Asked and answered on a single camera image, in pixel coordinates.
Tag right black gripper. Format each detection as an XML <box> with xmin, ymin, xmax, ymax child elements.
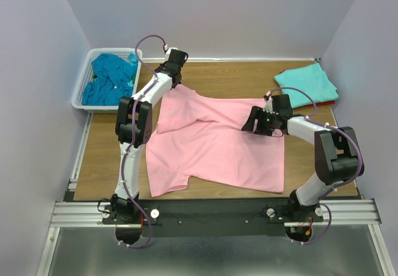
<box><xmin>241</xmin><ymin>106</ymin><xmax>278</xmax><ymax>137</ymax></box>

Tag pink t shirt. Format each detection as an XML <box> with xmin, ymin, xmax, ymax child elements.
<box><xmin>146</xmin><ymin>85</ymin><xmax>285</xmax><ymax>197</ymax></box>

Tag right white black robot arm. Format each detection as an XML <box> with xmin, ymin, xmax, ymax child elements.
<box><xmin>241</xmin><ymin>92</ymin><xmax>364</xmax><ymax>222</ymax></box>

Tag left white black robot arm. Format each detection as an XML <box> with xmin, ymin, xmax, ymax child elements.
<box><xmin>110</xmin><ymin>48</ymin><xmax>188</xmax><ymax>224</ymax></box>

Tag light teal cloth in basket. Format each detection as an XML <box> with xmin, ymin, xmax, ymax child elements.
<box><xmin>127</xmin><ymin>52</ymin><xmax>139</xmax><ymax>67</ymax></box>

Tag folded teal t shirt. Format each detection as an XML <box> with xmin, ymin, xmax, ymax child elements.
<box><xmin>274</xmin><ymin>63</ymin><xmax>339</xmax><ymax>104</ymax></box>

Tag blue t shirt in basket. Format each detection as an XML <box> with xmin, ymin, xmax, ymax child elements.
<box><xmin>82</xmin><ymin>53</ymin><xmax>138</xmax><ymax>106</ymax></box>

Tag white plastic basket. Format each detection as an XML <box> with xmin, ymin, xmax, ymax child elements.
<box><xmin>72</xmin><ymin>48</ymin><xmax>142</xmax><ymax>113</ymax></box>

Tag folded red t shirt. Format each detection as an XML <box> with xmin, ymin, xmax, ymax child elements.
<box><xmin>305</xmin><ymin>100</ymin><xmax>335</xmax><ymax>107</ymax></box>

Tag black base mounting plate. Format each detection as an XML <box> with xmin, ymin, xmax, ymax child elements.
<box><xmin>97</xmin><ymin>196</ymin><xmax>323</xmax><ymax>245</ymax></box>

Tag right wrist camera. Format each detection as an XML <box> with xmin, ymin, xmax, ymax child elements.
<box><xmin>263</xmin><ymin>95</ymin><xmax>274</xmax><ymax>113</ymax></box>

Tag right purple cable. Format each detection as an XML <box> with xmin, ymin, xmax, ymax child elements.
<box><xmin>264</xmin><ymin>86</ymin><xmax>364</xmax><ymax>246</ymax></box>

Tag aluminium frame rail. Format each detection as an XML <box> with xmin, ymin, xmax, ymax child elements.
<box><xmin>49</xmin><ymin>201</ymin><xmax>109</xmax><ymax>227</ymax></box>

